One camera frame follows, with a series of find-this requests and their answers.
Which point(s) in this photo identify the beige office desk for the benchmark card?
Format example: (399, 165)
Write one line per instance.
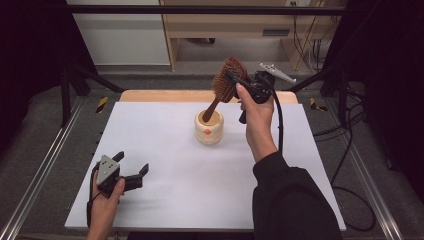
(226, 25)

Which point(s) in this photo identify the black stand leg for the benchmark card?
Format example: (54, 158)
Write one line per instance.
(341, 96)
(66, 96)

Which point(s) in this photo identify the cream ringed cup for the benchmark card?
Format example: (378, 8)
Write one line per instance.
(209, 133)

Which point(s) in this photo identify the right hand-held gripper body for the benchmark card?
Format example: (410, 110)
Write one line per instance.
(261, 88)

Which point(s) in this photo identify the aluminium rail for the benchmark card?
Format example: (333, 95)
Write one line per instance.
(366, 173)
(36, 173)

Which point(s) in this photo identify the person's left hand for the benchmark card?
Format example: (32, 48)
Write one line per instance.
(105, 203)

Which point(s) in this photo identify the black frame bar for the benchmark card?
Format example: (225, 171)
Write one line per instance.
(200, 10)

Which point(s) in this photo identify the white power strip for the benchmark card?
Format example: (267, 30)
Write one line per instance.
(298, 3)

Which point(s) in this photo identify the wooden paddle hairbrush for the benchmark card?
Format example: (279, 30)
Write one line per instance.
(221, 85)

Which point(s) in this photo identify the black curtain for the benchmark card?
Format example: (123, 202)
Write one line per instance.
(390, 83)
(30, 66)

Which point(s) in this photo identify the person's right hand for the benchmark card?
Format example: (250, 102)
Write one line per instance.
(260, 126)

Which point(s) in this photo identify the wooden table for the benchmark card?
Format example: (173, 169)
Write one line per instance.
(166, 96)

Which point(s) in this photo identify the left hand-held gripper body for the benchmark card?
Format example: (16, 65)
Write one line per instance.
(107, 170)

